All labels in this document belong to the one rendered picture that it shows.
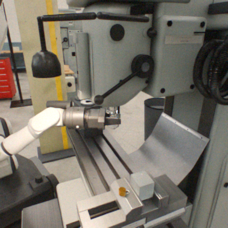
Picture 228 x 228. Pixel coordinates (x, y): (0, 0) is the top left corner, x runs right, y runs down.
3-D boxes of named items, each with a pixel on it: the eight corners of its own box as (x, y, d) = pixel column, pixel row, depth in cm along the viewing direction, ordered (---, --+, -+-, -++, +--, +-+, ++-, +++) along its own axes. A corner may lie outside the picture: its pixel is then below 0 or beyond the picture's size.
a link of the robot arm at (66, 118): (72, 128, 69) (41, 128, 69) (78, 130, 80) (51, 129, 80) (73, 98, 71) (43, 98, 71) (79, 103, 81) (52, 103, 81)
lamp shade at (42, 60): (26, 76, 48) (22, 50, 46) (48, 71, 54) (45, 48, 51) (46, 79, 45) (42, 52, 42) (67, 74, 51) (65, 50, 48)
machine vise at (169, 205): (87, 258, 51) (85, 231, 47) (75, 213, 64) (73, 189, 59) (188, 214, 63) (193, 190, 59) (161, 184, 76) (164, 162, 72)
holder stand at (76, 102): (84, 139, 109) (82, 106, 101) (72, 124, 126) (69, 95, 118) (103, 133, 114) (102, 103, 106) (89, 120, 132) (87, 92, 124)
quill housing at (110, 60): (99, 115, 59) (95, -3, 47) (83, 96, 77) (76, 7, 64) (150, 106, 66) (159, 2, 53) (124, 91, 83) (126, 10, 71)
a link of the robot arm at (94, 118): (103, 114, 67) (70, 113, 67) (104, 137, 70) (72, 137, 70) (105, 102, 78) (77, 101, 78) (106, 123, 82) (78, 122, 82)
